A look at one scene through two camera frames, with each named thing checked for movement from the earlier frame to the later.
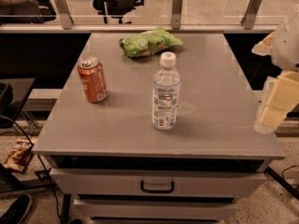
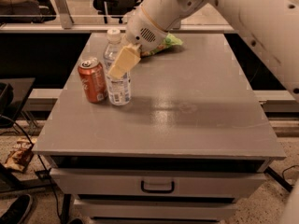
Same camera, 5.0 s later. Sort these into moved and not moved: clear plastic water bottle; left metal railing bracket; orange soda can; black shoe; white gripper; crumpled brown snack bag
Moved: clear plastic water bottle; white gripper
Not moved: black shoe; left metal railing bracket; crumpled brown snack bag; orange soda can
